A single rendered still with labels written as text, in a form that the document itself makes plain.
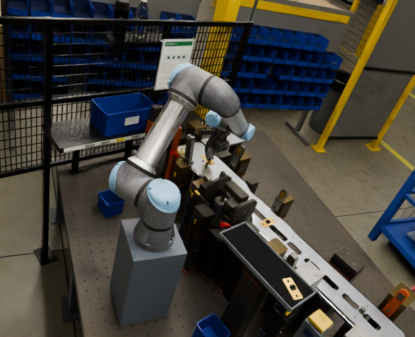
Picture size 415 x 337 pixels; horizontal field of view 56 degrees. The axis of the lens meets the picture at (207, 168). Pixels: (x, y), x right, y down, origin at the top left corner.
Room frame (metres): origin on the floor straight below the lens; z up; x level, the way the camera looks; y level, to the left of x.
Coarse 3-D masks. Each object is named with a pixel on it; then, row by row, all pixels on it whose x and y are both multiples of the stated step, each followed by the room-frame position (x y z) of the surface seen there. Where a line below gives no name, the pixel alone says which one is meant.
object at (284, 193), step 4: (280, 192) 1.55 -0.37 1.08; (284, 192) 1.54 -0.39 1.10; (288, 192) 1.55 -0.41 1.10; (280, 196) 1.54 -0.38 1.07; (284, 196) 1.53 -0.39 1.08; (276, 200) 1.54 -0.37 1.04; (280, 200) 1.53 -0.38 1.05; (284, 200) 1.54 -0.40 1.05; (272, 204) 1.54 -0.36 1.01; (276, 204) 1.53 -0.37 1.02; (280, 204) 1.53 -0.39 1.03; (272, 208) 1.53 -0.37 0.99; (276, 208) 1.52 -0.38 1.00
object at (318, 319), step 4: (316, 312) 0.85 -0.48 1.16; (320, 312) 0.86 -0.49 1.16; (312, 316) 0.83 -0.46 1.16; (316, 316) 0.84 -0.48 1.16; (320, 316) 0.84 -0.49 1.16; (324, 316) 0.85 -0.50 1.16; (312, 320) 0.82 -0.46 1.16; (316, 320) 0.82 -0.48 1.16; (320, 320) 0.83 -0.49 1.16; (324, 320) 0.83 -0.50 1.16; (328, 320) 0.84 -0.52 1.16; (316, 324) 0.81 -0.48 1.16; (320, 324) 0.81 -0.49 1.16; (324, 324) 0.82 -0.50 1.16; (328, 324) 0.82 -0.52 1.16; (332, 324) 0.83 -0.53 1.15; (320, 328) 0.80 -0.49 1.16; (324, 328) 0.80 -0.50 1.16
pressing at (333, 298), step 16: (256, 208) 1.48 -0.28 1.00; (256, 224) 1.37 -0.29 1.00; (272, 224) 1.40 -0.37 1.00; (288, 240) 1.33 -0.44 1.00; (304, 240) 1.37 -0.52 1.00; (304, 256) 1.26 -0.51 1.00; (320, 256) 1.29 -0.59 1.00; (336, 272) 1.23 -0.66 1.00; (320, 288) 1.11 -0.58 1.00; (352, 288) 1.16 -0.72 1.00; (336, 304) 1.05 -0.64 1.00; (368, 304) 1.11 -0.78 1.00; (352, 320) 1.00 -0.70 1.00; (384, 320) 1.05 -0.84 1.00; (384, 336) 0.97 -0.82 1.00; (400, 336) 1.00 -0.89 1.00
